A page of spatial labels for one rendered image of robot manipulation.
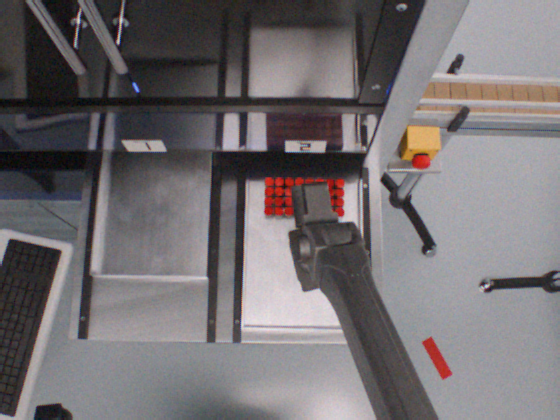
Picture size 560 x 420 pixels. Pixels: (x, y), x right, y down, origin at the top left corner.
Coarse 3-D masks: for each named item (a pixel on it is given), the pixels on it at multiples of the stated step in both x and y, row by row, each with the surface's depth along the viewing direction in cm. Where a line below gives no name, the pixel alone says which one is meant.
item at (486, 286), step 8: (552, 272) 200; (488, 280) 212; (496, 280) 205; (504, 280) 204; (512, 280) 203; (520, 280) 201; (528, 280) 201; (536, 280) 200; (544, 280) 200; (480, 288) 211; (488, 288) 211; (496, 288) 205; (504, 288) 204; (512, 288) 203; (520, 288) 202; (544, 288) 202; (552, 288) 198
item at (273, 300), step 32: (256, 192) 129; (352, 192) 129; (256, 224) 127; (288, 224) 127; (256, 256) 125; (288, 256) 125; (256, 288) 123; (288, 288) 124; (256, 320) 122; (288, 320) 122; (320, 320) 122
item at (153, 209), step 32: (128, 160) 131; (160, 160) 131; (192, 160) 131; (128, 192) 129; (160, 192) 129; (192, 192) 129; (96, 224) 124; (128, 224) 127; (160, 224) 127; (192, 224) 127; (96, 256) 124; (128, 256) 125; (160, 256) 125; (192, 256) 125
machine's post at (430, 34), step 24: (432, 0) 69; (456, 0) 69; (432, 24) 74; (456, 24) 74; (408, 48) 80; (432, 48) 80; (408, 72) 87; (432, 72) 87; (408, 96) 95; (384, 120) 104; (408, 120) 104; (384, 144) 116; (384, 168) 130
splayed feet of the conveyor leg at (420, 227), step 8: (384, 176) 211; (384, 184) 211; (392, 184) 209; (392, 192) 208; (392, 200) 207; (408, 200) 206; (400, 208) 210; (408, 208) 207; (408, 216) 208; (416, 216) 207; (416, 224) 207; (424, 224) 208; (416, 232) 210; (424, 232) 207; (424, 240) 208; (432, 240) 209; (424, 248) 215; (432, 248) 209; (432, 256) 214
